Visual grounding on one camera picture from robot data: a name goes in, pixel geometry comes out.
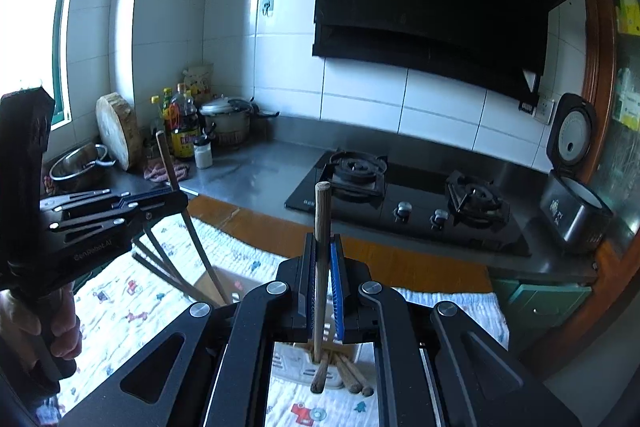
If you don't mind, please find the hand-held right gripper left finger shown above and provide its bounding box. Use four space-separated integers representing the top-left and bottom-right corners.
60 234 321 427

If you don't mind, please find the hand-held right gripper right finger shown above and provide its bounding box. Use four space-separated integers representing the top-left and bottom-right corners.
327 234 583 427

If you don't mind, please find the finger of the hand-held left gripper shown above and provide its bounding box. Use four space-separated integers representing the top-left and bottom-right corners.
47 193 190 235
40 188 176 214

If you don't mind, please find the single wooden chopstick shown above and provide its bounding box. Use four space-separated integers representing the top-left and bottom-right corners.
310 182 333 395
156 130 230 305

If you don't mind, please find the group of wooden chopsticks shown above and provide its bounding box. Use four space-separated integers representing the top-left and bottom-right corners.
131 227 375 397

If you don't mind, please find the person's left hand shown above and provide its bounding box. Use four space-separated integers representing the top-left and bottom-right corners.
0 284 82 375

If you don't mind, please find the metal pot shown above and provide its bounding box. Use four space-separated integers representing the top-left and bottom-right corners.
48 143 117 194

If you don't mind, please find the pink rag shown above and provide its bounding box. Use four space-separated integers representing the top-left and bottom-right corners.
144 158 191 184

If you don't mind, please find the round wooden cutting board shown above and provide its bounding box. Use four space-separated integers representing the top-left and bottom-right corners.
95 93 141 172

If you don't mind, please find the printed white cloth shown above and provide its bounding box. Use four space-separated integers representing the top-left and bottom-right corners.
30 216 511 427

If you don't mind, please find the small white jar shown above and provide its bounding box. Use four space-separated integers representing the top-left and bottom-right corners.
193 136 214 170

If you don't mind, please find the yellow cap bottle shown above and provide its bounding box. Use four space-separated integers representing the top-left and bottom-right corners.
150 88 174 142

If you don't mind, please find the black gas stove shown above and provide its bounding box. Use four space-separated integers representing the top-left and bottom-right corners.
284 150 532 258

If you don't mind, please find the metal pressure cooker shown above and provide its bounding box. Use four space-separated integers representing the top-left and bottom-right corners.
199 95 281 148

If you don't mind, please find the window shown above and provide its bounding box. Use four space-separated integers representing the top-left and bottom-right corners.
0 0 98 130

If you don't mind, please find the green base cabinet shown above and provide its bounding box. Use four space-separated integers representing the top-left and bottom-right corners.
490 276 597 360

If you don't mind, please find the black rice cooker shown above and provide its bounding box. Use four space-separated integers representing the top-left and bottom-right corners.
539 93 615 256

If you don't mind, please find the black power plug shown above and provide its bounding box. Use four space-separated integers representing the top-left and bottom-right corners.
517 69 542 114

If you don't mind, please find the wooden glass door cabinet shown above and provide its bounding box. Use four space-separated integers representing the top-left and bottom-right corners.
565 0 640 248

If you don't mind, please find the wall power outlet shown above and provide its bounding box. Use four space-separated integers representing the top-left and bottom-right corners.
533 99 555 124

